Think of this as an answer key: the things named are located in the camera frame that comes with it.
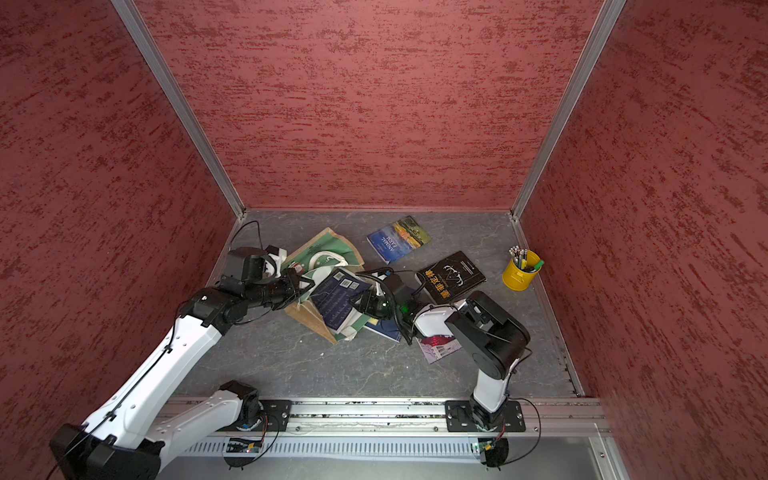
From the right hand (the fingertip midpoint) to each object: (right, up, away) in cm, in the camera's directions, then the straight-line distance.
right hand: (352, 307), depth 88 cm
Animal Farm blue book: (+14, +20, +23) cm, 34 cm away
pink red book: (+25, -11, -2) cm, 28 cm away
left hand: (-8, +8, -14) cm, 18 cm away
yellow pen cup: (+52, +8, +5) cm, 53 cm away
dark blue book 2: (-6, +2, +4) cm, 8 cm away
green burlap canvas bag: (-9, +16, -4) cm, 19 cm away
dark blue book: (+11, -3, -9) cm, 14 cm away
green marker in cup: (+58, +13, +4) cm, 60 cm away
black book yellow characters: (+32, +7, +13) cm, 35 cm away
